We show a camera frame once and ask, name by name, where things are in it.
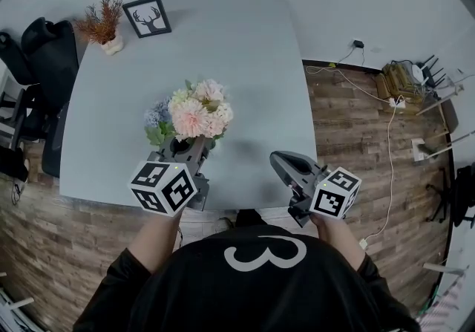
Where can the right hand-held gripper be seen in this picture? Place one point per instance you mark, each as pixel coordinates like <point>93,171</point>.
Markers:
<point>334,195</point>

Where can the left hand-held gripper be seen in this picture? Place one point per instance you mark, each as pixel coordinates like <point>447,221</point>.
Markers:
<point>163,189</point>

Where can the pink artificial flower bouquet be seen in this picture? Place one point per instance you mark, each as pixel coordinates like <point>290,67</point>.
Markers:
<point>200,115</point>

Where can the blue artificial flower bouquet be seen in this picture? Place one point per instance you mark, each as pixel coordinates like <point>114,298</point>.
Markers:
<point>157,119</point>

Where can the person's right forearm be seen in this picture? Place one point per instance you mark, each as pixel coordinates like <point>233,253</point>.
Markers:
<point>339,245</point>

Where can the person's left forearm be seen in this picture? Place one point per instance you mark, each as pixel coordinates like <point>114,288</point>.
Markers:
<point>156,241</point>

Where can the person's grey shoe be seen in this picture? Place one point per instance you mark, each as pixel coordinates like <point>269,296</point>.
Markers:
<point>225,223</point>

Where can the white power strip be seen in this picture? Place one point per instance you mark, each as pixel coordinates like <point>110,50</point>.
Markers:
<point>397,102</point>

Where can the white floor plate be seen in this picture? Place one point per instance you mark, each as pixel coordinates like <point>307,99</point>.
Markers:
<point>417,154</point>

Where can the stack of cardboard boxes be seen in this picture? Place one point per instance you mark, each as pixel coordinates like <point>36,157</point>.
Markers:
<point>393,81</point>

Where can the person's black shirt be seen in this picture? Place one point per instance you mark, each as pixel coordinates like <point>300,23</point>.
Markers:
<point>252,293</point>

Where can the black framed deer picture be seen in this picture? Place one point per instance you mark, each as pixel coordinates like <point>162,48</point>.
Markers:
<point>148,16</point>

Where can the black power adapter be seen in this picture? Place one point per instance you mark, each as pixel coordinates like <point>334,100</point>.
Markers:
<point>358,44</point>

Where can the dried orange plant in pot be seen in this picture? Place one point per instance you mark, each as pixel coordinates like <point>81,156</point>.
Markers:
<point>102,22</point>

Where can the white round router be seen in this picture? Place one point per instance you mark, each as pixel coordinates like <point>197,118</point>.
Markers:
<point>419,73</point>

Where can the black mesh office chair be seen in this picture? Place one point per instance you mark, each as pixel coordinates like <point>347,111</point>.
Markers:
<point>52,59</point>
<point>15,59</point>

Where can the black router with antennas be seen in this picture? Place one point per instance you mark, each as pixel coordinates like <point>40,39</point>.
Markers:
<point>434,76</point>

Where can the black floor stand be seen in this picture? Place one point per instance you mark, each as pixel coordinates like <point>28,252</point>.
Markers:
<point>464,189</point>

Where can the pink striped cloth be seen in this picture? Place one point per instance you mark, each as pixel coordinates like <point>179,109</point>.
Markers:
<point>445,308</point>

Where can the wooden stick frame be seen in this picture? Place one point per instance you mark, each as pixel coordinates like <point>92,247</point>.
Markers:
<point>449,119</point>

